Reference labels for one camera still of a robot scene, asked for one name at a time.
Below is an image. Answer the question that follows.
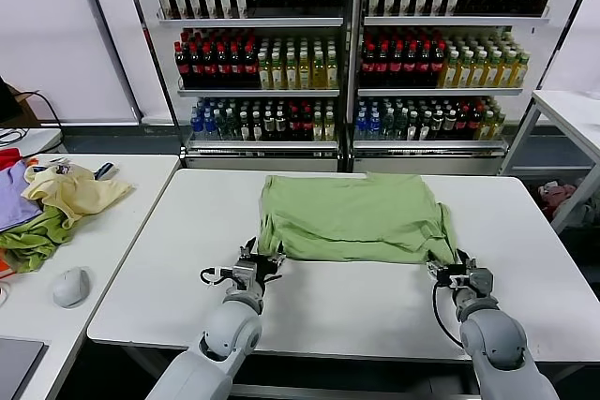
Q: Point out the grey computer mouse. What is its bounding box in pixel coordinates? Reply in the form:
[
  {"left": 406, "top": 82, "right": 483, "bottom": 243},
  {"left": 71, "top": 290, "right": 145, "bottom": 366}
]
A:
[{"left": 52, "top": 267, "right": 91, "bottom": 310}]

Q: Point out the light green t-shirt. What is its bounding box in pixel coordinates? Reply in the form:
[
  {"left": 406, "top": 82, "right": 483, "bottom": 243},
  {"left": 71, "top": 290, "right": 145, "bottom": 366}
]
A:
[{"left": 255, "top": 173, "right": 463, "bottom": 266}]

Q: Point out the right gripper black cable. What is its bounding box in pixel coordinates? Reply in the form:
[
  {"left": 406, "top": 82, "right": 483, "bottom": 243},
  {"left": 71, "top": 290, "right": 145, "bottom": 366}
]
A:
[{"left": 431, "top": 280, "right": 465, "bottom": 349}]

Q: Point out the red-capped cola bottle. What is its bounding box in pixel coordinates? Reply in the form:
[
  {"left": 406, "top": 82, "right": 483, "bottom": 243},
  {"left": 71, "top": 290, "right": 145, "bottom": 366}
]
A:
[
  {"left": 360, "top": 42, "right": 376, "bottom": 88},
  {"left": 404, "top": 42, "right": 419, "bottom": 88},
  {"left": 418, "top": 42, "right": 432, "bottom": 88},
  {"left": 375, "top": 42, "right": 391, "bottom": 88},
  {"left": 216, "top": 42, "right": 231, "bottom": 90},
  {"left": 188, "top": 42, "right": 203, "bottom": 90},
  {"left": 229, "top": 42, "right": 244, "bottom": 90},
  {"left": 389, "top": 42, "right": 405, "bottom": 88},
  {"left": 243, "top": 42, "right": 259, "bottom": 90},
  {"left": 431, "top": 42, "right": 445, "bottom": 88},
  {"left": 202, "top": 42, "right": 217, "bottom": 90},
  {"left": 174, "top": 42, "right": 189, "bottom": 90}
]

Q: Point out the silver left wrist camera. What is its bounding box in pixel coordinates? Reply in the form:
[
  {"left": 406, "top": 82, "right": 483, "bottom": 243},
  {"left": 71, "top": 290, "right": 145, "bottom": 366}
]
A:
[{"left": 232, "top": 259, "right": 258, "bottom": 291}]

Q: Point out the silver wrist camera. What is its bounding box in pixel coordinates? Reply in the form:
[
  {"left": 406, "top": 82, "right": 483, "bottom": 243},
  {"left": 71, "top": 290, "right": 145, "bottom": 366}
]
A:
[
  {"left": 471, "top": 267, "right": 494, "bottom": 298},
  {"left": 232, "top": 259, "right": 258, "bottom": 291}
]

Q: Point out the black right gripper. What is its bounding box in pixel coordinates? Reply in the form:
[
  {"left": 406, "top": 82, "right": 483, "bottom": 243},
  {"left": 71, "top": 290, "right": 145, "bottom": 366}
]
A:
[{"left": 426, "top": 248, "right": 478, "bottom": 289}]

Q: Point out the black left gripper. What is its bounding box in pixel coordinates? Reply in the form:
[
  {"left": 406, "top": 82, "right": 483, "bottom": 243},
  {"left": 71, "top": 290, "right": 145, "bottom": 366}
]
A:
[{"left": 237, "top": 235, "right": 288, "bottom": 286}]

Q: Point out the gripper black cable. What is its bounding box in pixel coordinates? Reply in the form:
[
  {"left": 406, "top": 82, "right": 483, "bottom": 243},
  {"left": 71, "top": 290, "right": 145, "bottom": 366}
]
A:
[
  {"left": 431, "top": 280, "right": 465, "bottom": 349},
  {"left": 200, "top": 266, "right": 235, "bottom": 287}
]

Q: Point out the grey clothes heap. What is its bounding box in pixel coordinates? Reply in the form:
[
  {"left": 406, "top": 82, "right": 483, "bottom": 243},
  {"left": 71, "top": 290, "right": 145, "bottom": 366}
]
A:
[{"left": 560, "top": 193, "right": 600, "bottom": 232}]

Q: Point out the blue white striped item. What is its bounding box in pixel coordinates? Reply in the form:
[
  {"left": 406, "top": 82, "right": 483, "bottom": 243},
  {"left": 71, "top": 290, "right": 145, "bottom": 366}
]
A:
[{"left": 95, "top": 161, "right": 119, "bottom": 182}]

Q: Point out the white side table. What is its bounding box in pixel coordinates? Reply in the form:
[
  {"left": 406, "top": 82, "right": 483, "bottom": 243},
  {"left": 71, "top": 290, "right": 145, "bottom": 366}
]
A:
[{"left": 499, "top": 89, "right": 600, "bottom": 235}]

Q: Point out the lilac purple garment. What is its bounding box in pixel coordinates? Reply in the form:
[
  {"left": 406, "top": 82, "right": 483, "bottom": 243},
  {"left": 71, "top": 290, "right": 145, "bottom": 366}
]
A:
[{"left": 0, "top": 160, "right": 46, "bottom": 232}]

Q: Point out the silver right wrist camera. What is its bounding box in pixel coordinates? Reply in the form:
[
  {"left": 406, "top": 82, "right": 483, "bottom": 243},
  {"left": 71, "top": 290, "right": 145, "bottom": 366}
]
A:
[{"left": 471, "top": 267, "right": 494, "bottom": 298}]

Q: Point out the dark grey laptop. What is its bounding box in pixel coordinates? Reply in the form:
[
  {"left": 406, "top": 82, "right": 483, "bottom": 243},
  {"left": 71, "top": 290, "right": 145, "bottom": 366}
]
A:
[{"left": 0, "top": 336, "right": 51, "bottom": 400}]

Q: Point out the black monitor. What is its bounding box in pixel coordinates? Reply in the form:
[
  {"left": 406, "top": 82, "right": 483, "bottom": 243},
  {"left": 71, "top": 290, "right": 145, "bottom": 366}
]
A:
[{"left": 0, "top": 75, "right": 24, "bottom": 126}]

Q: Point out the white printed garment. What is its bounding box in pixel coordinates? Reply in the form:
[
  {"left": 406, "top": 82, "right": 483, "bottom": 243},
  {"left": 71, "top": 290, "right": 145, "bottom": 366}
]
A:
[{"left": 32, "top": 158, "right": 72, "bottom": 176}]

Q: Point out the pale yellow garment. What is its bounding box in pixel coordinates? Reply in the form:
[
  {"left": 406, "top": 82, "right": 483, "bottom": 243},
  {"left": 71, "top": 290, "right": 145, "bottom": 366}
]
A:
[{"left": 22, "top": 163, "right": 137, "bottom": 230}]

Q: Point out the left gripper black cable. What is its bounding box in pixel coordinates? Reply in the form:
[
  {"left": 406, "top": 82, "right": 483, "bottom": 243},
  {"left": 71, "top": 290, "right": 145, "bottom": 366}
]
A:
[{"left": 200, "top": 266, "right": 235, "bottom": 287}]

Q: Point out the white drink shelf unit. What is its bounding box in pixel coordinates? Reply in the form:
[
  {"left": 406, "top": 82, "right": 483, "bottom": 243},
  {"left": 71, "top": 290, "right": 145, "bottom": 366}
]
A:
[
  {"left": 119, "top": 0, "right": 357, "bottom": 174},
  {"left": 346, "top": 0, "right": 568, "bottom": 176}
]

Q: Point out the red garment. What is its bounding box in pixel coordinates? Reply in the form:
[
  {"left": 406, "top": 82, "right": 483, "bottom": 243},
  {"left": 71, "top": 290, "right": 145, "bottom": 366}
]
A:
[{"left": 0, "top": 148, "right": 23, "bottom": 171}]

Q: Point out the yellow juice bottle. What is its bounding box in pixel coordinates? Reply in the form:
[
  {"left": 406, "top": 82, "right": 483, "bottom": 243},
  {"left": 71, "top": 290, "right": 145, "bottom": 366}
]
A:
[
  {"left": 325, "top": 51, "right": 339, "bottom": 91},
  {"left": 440, "top": 51, "right": 458, "bottom": 89},
  {"left": 257, "top": 52, "right": 273, "bottom": 91},
  {"left": 298, "top": 52, "right": 313, "bottom": 91},
  {"left": 311, "top": 51, "right": 327, "bottom": 91},
  {"left": 470, "top": 51, "right": 486, "bottom": 89},
  {"left": 498, "top": 52, "right": 514, "bottom": 89},
  {"left": 271, "top": 52, "right": 286, "bottom": 91},
  {"left": 284, "top": 52, "right": 299, "bottom": 91},
  {"left": 456, "top": 51, "right": 472, "bottom": 89},
  {"left": 484, "top": 51, "right": 500, "bottom": 89},
  {"left": 512, "top": 52, "right": 530, "bottom": 89}
]

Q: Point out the crumpled olive green garment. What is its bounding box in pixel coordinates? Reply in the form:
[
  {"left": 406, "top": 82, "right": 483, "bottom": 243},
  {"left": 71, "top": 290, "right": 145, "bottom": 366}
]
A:
[{"left": 0, "top": 205, "right": 76, "bottom": 274}]

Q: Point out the black power cable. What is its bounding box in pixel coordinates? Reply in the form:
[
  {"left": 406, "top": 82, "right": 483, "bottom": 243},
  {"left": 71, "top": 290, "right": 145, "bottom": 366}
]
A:
[{"left": 16, "top": 90, "right": 65, "bottom": 129}]

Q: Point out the pink red cloth heap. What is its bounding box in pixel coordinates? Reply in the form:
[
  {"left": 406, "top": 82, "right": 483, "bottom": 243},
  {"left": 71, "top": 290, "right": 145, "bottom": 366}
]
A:
[{"left": 537, "top": 179, "right": 578, "bottom": 221}]

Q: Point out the brown cardboard box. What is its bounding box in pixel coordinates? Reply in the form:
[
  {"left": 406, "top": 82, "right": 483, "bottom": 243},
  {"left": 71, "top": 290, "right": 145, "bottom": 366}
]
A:
[{"left": 12, "top": 89, "right": 43, "bottom": 126}]

